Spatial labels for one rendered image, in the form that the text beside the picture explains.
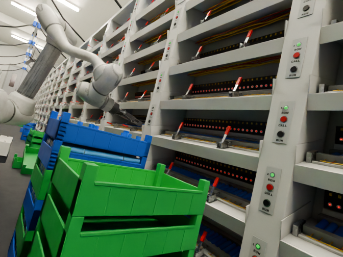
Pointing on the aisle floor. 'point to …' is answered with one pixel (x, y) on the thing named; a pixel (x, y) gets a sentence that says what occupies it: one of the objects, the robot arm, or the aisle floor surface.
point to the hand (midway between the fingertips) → (137, 122)
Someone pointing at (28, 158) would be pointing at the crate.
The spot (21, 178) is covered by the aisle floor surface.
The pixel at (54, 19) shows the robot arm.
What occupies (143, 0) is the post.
